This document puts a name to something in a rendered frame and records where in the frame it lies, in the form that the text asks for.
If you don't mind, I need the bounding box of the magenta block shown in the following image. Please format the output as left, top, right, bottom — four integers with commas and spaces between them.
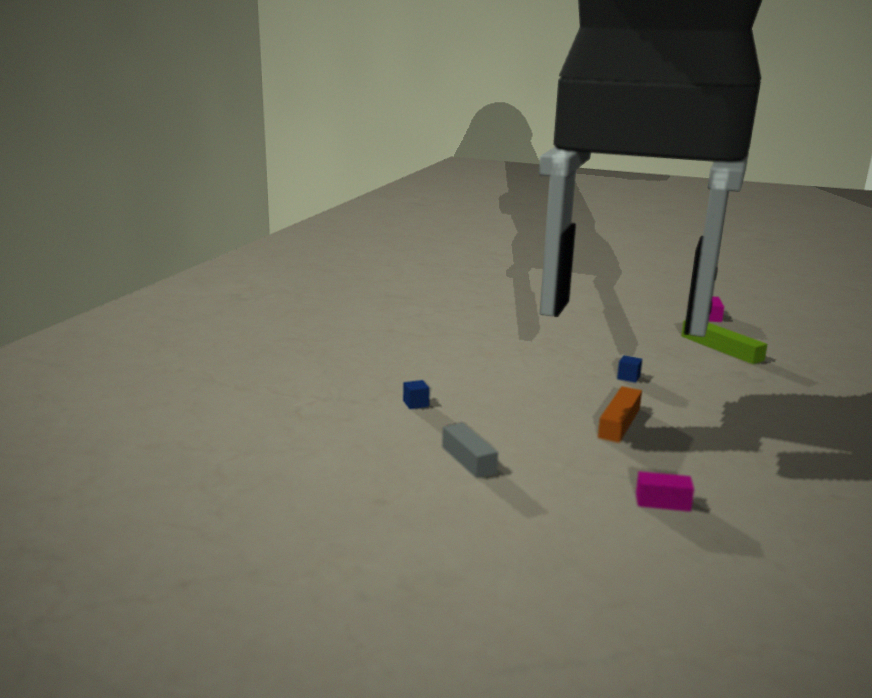
709, 297, 724, 322
636, 472, 694, 512

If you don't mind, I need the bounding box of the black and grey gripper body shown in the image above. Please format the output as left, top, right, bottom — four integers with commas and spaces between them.
553, 0, 762, 162

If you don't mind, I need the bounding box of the lime green rod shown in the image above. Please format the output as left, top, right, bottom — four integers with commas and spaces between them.
681, 320, 768, 364

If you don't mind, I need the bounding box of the small blue cube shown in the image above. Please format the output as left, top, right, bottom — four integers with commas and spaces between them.
403, 380, 430, 409
617, 355, 642, 383

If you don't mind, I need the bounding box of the orange rectangular block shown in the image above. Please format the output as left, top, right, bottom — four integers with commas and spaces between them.
598, 386, 642, 443

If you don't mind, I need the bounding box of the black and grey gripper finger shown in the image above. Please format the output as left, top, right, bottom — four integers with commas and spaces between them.
539, 147, 591, 317
684, 156, 748, 337

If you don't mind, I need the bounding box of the grey rectangular block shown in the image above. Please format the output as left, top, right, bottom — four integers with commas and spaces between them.
442, 423, 498, 478

